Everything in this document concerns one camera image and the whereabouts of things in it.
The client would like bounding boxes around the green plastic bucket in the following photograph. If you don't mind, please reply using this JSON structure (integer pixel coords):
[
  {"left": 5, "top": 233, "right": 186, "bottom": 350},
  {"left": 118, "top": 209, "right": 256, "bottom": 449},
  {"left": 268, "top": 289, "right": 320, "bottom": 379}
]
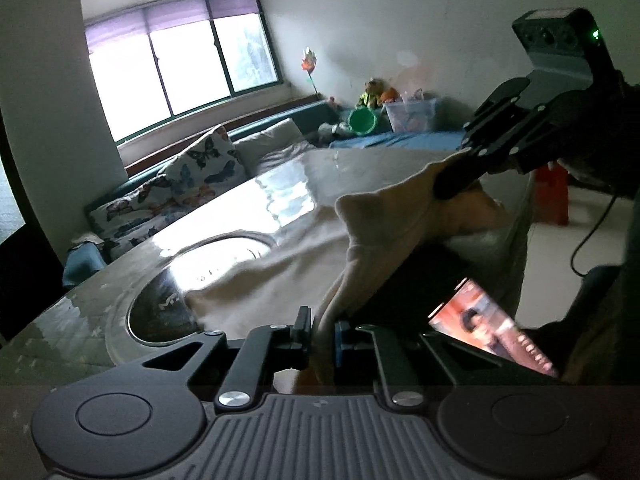
[{"left": 348, "top": 107, "right": 377, "bottom": 136}]

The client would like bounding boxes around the round black induction cooktop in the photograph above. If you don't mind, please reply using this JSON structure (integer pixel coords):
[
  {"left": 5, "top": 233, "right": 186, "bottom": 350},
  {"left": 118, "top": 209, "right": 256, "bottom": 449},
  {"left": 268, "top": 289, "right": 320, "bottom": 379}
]
[{"left": 107, "top": 230, "right": 278, "bottom": 361}]

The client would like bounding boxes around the green plush toy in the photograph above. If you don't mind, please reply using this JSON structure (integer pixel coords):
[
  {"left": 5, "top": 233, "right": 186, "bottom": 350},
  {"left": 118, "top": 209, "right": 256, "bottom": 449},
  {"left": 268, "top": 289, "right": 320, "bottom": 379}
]
[{"left": 356, "top": 78, "right": 385, "bottom": 110}]

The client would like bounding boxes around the red plastic stool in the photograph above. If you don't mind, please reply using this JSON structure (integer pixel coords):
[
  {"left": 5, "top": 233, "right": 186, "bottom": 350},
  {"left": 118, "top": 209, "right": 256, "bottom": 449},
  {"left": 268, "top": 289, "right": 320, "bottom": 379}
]
[{"left": 534, "top": 165, "right": 571, "bottom": 227}]

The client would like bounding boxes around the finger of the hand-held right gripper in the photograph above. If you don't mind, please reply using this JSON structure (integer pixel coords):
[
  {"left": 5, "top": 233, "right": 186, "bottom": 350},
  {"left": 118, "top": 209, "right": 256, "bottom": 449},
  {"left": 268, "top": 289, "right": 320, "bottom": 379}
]
[
  {"left": 462, "top": 77, "right": 531, "bottom": 148},
  {"left": 433, "top": 105, "right": 551, "bottom": 200}
]

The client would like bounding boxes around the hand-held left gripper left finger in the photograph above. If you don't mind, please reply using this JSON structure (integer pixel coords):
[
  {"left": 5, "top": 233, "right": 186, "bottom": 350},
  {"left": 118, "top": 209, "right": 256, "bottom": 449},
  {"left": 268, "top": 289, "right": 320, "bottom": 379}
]
[{"left": 141, "top": 306, "right": 313, "bottom": 412}]

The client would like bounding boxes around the person's leg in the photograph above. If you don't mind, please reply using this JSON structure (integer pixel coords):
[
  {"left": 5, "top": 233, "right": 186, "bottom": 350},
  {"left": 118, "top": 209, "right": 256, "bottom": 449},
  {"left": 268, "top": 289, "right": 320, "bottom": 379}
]
[{"left": 515, "top": 262, "right": 640, "bottom": 386}]

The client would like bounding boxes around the purple roller blind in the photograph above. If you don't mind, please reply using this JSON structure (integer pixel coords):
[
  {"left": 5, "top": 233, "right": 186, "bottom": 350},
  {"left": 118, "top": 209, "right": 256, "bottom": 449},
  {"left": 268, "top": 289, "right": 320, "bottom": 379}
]
[{"left": 84, "top": 0, "right": 262, "bottom": 50}]

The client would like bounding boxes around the cream sweater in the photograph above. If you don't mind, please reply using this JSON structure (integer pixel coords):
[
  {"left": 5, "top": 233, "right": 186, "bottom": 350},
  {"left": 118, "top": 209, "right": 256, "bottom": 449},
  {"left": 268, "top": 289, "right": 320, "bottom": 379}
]
[{"left": 185, "top": 152, "right": 533, "bottom": 386}]

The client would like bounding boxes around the blue sofa cover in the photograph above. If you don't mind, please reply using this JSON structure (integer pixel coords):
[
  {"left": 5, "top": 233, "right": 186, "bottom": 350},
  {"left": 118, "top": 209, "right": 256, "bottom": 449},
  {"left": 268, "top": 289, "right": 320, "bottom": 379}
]
[{"left": 327, "top": 130, "right": 468, "bottom": 152}]

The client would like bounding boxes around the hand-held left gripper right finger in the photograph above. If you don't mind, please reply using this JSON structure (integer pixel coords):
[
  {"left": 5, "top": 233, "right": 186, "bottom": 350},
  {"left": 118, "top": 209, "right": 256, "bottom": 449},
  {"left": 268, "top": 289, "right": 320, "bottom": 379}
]
[{"left": 335, "top": 320, "right": 481, "bottom": 407}]

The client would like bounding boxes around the grey star quilted tablecloth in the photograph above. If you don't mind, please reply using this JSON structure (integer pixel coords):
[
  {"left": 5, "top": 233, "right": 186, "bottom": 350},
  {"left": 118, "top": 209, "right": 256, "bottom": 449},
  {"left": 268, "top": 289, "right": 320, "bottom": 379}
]
[{"left": 0, "top": 146, "right": 471, "bottom": 401}]

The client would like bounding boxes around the clear storage box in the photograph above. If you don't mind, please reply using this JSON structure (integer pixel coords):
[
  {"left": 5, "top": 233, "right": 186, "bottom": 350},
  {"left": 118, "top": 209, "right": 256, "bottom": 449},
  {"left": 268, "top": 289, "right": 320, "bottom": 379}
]
[{"left": 382, "top": 96, "right": 442, "bottom": 134}]

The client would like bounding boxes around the green framed window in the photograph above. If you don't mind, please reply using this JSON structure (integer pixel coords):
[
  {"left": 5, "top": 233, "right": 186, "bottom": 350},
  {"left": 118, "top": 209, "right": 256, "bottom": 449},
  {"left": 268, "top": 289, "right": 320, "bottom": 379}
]
[{"left": 82, "top": 0, "right": 281, "bottom": 143}]

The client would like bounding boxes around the black cable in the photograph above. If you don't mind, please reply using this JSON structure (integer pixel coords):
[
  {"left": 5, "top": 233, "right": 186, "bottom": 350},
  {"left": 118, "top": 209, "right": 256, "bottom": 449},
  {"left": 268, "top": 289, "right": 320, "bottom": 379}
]
[{"left": 571, "top": 194, "right": 619, "bottom": 277}]

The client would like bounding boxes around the beige cushion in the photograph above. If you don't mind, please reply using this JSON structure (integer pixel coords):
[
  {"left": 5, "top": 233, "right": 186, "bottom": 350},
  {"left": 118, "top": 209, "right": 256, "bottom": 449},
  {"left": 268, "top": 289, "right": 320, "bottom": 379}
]
[{"left": 234, "top": 117, "right": 305, "bottom": 171}]

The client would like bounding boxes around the blue towel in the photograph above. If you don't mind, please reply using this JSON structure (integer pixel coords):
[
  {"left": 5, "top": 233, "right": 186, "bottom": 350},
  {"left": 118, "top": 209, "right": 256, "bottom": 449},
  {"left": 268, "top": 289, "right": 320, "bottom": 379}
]
[{"left": 62, "top": 242, "right": 110, "bottom": 291}]

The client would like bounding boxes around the smartphone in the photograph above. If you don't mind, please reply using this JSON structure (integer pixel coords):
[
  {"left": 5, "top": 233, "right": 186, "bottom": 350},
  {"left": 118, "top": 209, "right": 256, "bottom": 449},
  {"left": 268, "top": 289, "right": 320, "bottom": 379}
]
[{"left": 429, "top": 277, "right": 560, "bottom": 378}]

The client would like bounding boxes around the butterfly print pillow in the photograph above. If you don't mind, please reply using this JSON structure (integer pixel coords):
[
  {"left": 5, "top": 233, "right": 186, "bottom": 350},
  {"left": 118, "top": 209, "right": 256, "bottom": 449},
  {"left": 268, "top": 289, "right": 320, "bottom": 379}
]
[
  {"left": 157, "top": 125, "right": 248, "bottom": 198},
  {"left": 87, "top": 180, "right": 201, "bottom": 256}
]

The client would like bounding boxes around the grey plush toy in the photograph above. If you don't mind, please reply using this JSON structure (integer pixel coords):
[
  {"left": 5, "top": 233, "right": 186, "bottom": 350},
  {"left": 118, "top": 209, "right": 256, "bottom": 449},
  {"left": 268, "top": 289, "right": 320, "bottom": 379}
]
[{"left": 319, "top": 121, "right": 351, "bottom": 143}]

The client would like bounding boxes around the dark green sofa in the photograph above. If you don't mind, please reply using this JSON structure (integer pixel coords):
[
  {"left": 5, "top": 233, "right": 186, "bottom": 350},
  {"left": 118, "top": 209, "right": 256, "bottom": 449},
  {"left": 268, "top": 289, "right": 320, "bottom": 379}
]
[{"left": 62, "top": 97, "right": 466, "bottom": 291}]

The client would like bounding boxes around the colourful pinwheel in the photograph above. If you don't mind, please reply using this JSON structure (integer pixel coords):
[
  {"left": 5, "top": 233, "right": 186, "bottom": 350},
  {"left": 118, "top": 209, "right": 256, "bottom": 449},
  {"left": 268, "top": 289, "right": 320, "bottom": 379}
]
[{"left": 299, "top": 46, "right": 322, "bottom": 98}]

